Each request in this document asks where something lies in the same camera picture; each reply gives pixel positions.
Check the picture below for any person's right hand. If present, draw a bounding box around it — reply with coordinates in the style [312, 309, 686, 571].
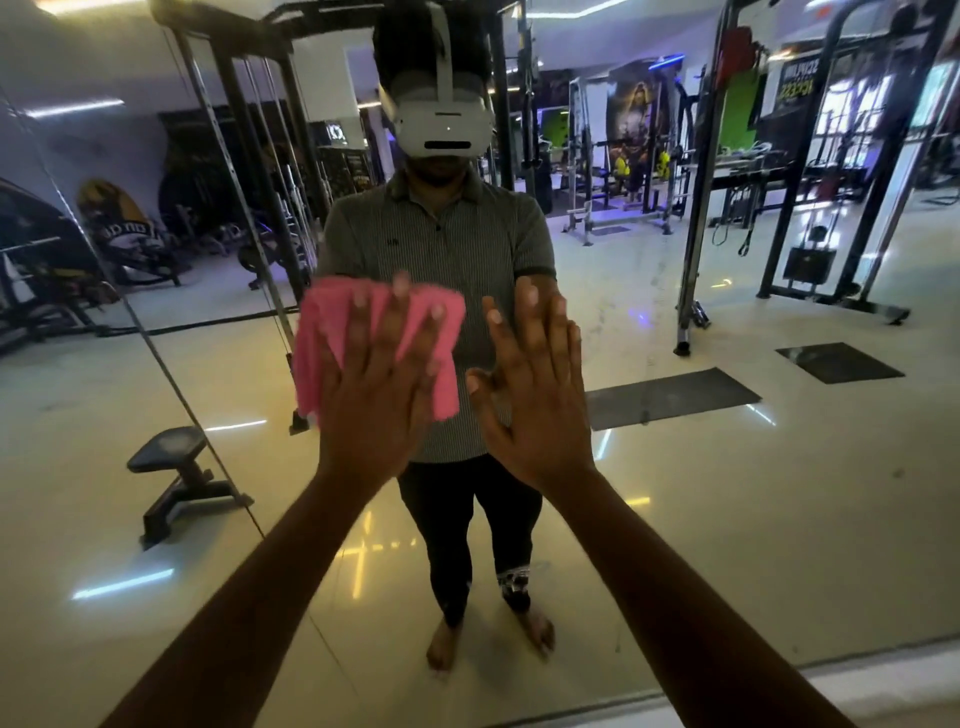
[466, 278, 598, 496]

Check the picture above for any person's left hand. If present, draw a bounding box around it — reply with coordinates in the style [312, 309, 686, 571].
[314, 271, 450, 496]

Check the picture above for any pink cloth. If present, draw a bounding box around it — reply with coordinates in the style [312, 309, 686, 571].
[292, 275, 466, 427]

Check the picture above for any large wall mirror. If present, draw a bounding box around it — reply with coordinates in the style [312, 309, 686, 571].
[0, 0, 960, 728]

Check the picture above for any person's left forearm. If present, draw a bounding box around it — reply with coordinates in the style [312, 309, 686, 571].
[101, 468, 376, 728]

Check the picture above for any person's right forearm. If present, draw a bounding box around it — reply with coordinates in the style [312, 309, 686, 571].
[554, 468, 856, 728]

